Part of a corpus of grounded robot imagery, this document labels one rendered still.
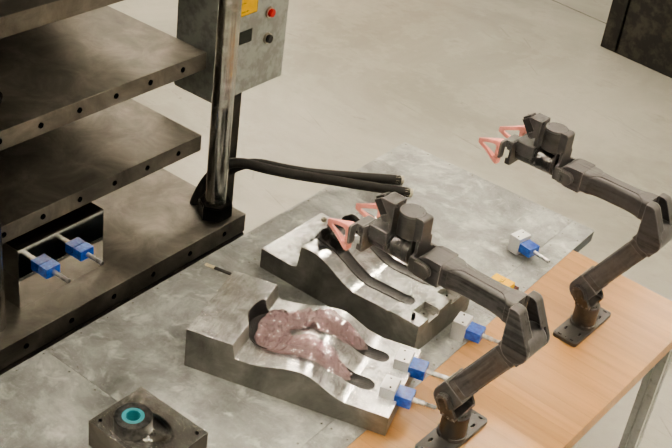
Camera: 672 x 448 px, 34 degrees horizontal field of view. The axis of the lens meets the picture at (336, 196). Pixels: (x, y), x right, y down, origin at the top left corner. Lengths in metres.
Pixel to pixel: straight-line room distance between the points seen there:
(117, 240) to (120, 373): 0.55
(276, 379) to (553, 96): 3.82
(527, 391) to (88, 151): 1.27
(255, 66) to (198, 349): 0.99
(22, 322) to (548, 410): 1.28
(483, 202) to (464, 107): 2.40
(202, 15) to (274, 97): 2.53
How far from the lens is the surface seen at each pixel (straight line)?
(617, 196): 2.74
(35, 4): 2.51
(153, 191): 3.24
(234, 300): 2.63
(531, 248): 3.14
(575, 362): 2.84
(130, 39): 2.96
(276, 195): 4.75
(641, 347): 2.97
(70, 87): 2.70
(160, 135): 3.01
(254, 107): 5.43
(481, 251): 3.15
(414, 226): 2.30
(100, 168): 2.86
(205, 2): 3.03
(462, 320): 2.78
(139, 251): 2.99
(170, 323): 2.73
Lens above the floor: 2.52
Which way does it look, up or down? 32 degrees down
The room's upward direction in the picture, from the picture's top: 8 degrees clockwise
